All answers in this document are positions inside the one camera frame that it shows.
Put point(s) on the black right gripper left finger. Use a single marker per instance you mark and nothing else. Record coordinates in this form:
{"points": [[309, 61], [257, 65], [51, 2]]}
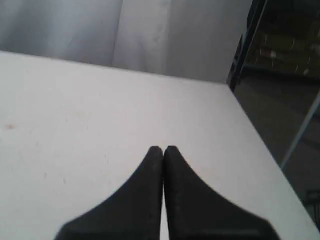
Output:
{"points": [[133, 212]]}

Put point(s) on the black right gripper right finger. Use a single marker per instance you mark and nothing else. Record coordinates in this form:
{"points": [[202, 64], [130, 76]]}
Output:
{"points": [[197, 212]]}

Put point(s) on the dark metal shelving rack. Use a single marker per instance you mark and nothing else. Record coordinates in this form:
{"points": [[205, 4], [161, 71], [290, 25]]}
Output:
{"points": [[281, 41]]}

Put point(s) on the white backdrop curtain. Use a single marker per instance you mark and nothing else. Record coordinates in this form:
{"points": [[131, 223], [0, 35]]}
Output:
{"points": [[193, 39]]}

